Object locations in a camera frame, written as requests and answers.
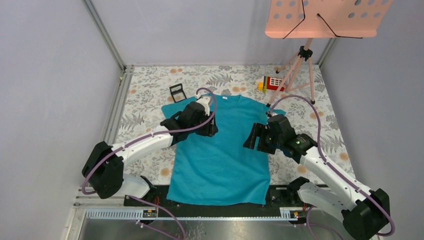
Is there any teal t-shirt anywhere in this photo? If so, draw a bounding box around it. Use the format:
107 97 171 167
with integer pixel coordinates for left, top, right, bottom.
167 95 271 206

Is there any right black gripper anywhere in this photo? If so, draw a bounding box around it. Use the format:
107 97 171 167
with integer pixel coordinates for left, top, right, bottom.
242 122 283 155

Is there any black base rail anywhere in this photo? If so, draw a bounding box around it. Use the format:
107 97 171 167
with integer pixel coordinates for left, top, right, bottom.
142 185 306 221

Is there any pink music stand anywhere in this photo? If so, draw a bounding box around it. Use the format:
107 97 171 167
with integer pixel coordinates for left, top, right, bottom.
265 0 393 106

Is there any floral table mat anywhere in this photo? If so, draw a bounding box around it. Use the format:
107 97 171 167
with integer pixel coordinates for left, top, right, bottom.
115 64 354 175

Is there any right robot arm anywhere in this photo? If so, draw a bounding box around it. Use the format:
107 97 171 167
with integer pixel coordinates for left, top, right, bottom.
243 114 392 240

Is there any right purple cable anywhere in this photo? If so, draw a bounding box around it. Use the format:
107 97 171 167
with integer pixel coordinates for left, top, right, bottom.
266 94 396 240

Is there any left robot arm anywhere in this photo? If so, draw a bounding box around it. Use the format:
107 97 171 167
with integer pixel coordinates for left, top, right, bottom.
81 97 218 206

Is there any black brooch display box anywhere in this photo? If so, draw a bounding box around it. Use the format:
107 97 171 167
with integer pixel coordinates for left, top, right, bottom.
169 83 187 103

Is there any red toy block house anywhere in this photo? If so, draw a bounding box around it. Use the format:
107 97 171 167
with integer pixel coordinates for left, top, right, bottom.
256 76 283 93

